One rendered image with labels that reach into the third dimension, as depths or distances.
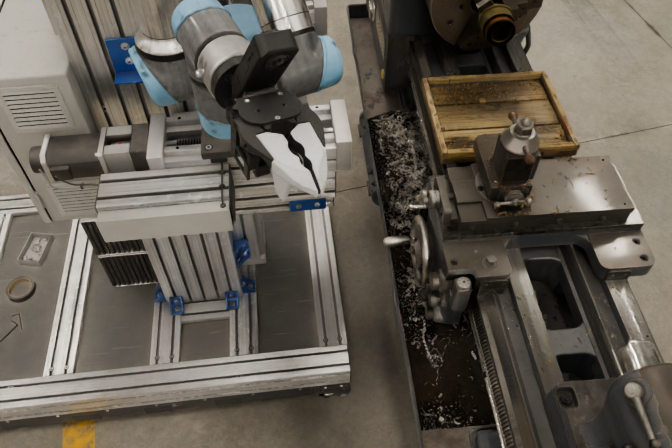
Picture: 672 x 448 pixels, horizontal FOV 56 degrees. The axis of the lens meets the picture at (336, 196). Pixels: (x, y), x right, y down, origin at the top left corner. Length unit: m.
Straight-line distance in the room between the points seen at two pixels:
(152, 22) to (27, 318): 1.44
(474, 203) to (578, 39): 2.37
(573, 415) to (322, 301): 1.08
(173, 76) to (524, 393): 0.90
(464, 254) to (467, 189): 0.15
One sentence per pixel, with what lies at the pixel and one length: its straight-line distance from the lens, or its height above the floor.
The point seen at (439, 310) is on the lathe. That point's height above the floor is 0.69.
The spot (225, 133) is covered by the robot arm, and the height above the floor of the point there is 1.42.
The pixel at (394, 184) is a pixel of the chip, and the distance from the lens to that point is 1.95.
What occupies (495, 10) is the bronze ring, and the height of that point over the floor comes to 1.12.
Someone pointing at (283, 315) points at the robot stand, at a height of 0.21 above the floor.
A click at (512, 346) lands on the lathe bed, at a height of 0.84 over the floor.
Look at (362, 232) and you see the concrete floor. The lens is 2.55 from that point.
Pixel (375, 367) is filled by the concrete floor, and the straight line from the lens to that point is 2.26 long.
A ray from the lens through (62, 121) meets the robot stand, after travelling 1.50.
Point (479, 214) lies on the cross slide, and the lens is 1.42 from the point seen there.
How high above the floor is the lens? 2.05
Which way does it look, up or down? 50 degrees down
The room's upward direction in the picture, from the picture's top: straight up
